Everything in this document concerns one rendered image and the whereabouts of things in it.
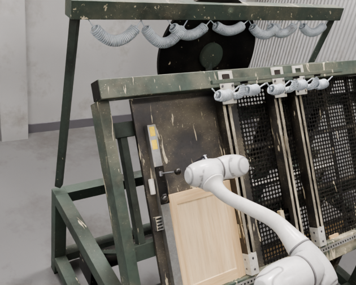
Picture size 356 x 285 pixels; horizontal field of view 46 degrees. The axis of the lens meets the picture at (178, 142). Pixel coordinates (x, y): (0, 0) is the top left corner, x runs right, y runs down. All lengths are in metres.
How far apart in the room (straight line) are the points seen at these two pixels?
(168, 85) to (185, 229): 0.78
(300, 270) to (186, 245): 0.92
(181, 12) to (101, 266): 1.59
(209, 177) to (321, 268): 0.54
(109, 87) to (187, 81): 0.45
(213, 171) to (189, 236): 0.67
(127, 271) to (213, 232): 0.56
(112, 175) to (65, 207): 0.99
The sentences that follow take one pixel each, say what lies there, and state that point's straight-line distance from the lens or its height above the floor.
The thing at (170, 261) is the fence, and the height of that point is 1.09.
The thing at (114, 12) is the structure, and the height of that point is 2.14.
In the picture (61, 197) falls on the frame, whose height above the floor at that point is 0.79.
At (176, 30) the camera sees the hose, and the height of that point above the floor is 2.05.
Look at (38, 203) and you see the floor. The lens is 4.34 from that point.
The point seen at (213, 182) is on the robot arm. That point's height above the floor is 1.73.
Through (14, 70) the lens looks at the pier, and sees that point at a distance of 4.99.
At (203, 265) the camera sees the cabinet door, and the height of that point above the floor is 1.00.
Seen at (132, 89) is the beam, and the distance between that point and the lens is 2.13.
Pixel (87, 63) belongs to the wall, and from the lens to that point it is 5.33.
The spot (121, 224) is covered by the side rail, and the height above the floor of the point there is 1.31.
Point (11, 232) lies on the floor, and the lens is 4.06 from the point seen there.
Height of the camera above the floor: 2.70
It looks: 29 degrees down
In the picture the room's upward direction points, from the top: 10 degrees clockwise
